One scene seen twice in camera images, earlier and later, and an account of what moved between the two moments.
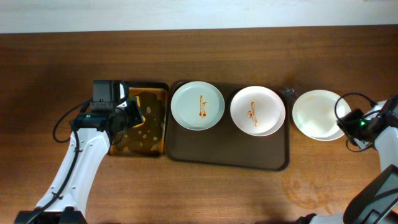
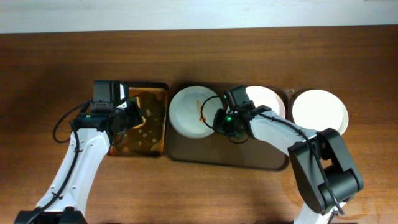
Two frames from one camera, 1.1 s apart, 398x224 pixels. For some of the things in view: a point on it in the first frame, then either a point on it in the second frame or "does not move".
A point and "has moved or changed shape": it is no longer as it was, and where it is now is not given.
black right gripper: (347, 123) -> (229, 130)
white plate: (198, 106) has moved or changed shape
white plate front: (316, 112) does not move
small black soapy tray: (150, 138) does not move
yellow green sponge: (137, 98) does not move
